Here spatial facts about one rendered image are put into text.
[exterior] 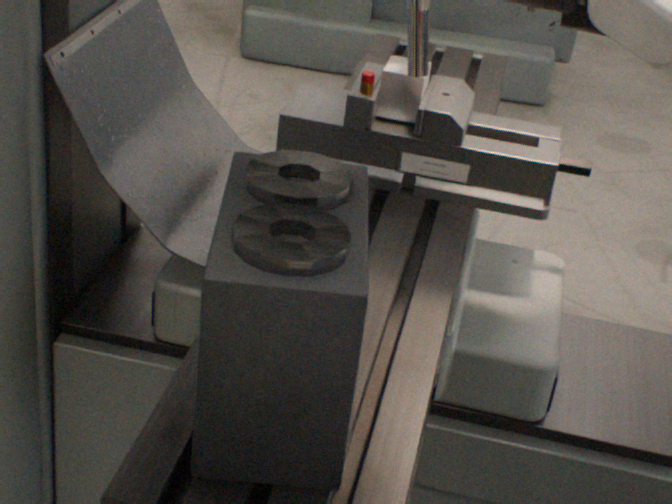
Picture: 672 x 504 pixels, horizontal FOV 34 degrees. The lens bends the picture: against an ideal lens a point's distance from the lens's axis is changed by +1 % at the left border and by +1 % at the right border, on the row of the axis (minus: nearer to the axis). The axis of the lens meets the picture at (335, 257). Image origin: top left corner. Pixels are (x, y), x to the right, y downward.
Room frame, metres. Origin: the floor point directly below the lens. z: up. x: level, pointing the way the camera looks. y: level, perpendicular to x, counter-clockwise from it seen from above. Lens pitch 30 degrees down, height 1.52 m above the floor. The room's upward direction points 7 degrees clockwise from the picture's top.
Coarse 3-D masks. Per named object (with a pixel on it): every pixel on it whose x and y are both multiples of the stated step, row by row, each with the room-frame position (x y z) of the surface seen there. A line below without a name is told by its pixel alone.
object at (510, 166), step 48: (336, 96) 1.33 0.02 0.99; (288, 144) 1.25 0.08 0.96; (336, 144) 1.24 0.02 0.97; (384, 144) 1.23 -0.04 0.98; (432, 144) 1.22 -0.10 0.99; (480, 144) 1.23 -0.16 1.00; (528, 144) 1.28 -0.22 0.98; (432, 192) 1.20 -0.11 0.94; (480, 192) 1.21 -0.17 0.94; (528, 192) 1.20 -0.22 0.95
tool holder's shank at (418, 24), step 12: (408, 0) 1.20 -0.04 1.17; (420, 0) 1.20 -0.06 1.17; (408, 12) 1.20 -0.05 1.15; (420, 12) 1.20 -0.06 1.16; (408, 24) 1.20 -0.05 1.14; (420, 24) 1.19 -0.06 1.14; (408, 36) 1.20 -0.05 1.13; (420, 36) 1.19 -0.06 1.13; (408, 48) 1.20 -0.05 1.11; (420, 48) 1.19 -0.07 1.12; (408, 60) 1.20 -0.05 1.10; (420, 60) 1.19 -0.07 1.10; (408, 72) 1.20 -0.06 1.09; (420, 72) 1.19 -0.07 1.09
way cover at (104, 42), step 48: (144, 0) 1.39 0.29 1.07; (96, 48) 1.22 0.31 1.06; (144, 48) 1.33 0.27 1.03; (96, 96) 1.17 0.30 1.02; (144, 96) 1.27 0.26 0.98; (192, 96) 1.39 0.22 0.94; (96, 144) 1.12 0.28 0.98; (144, 144) 1.21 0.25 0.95; (192, 144) 1.30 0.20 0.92; (240, 144) 1.39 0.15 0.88; (144, 192) 1.14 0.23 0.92; (192, 192) 1.21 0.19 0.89; (192, 240) 1.13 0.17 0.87
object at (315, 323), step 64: (256, 192) 0.79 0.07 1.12; (320, 192) 0.79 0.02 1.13; (256, 256) 0.68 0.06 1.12; (320, 256) 0.69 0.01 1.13; (256, 320) 0.66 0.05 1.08; (320, 320) 0.66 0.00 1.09; (256, 384) 0.66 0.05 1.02; (320, 384) 0.66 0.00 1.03; (192, 448) 0.66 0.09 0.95; (256, 448) 0.66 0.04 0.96; (320, 448) 0.66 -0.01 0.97
